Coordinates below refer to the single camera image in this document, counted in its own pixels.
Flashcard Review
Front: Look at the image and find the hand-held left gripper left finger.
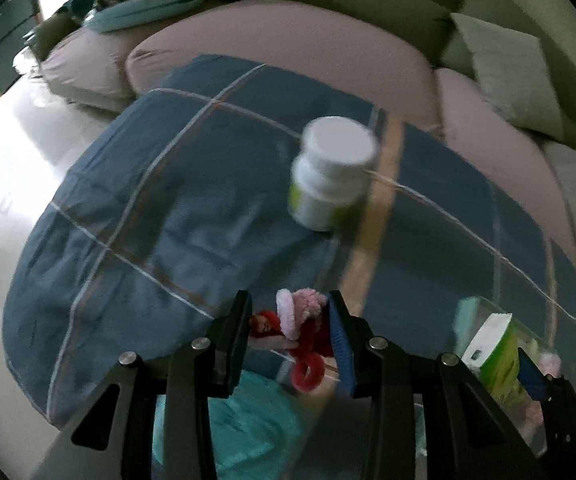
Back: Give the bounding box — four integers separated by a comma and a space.
30, 289, 253, 480

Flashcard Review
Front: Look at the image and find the pink sofa seat cushion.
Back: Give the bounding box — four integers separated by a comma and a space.
40, 25, 141, 113
125, 0, 441, 133
435, 67, 576, 261

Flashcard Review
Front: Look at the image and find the pink fluffy scrunchie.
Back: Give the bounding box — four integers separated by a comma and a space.
275, 287, 329, 339

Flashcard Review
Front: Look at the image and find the dark cabinet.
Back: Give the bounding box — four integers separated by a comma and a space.
0, 0, 39, 96

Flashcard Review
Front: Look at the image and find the dark teal cloth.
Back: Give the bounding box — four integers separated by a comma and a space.
65, 0, 101, 26

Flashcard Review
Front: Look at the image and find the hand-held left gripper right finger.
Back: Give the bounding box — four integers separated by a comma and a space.
328, 290, 548, 480

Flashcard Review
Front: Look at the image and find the white plastic bottle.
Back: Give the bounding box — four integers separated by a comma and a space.
288, 116, 381, 232

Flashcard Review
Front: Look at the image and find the small red pink doll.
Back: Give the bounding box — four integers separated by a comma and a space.
248, 310, 341, 392

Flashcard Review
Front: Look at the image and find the teal pillow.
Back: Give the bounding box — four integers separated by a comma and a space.
84, 0, 209, 33

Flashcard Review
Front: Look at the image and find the green rolled cloth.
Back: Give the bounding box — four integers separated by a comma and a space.
153, 370, 303, 480

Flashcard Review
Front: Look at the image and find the large grey pillow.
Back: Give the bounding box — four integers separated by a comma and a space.
450, 12, 566, 141

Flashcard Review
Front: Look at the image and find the green tissue pack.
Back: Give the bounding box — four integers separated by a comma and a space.
460, 312, 533, 411

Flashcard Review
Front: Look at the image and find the grey sofa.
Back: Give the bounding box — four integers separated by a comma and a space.
28, 0, 576, 306

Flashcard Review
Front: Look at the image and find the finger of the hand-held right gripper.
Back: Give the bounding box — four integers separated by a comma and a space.
516, 346, 576, 458

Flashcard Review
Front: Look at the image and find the blue plaid blanket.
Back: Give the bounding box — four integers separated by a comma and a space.
2, 54, 576, 431

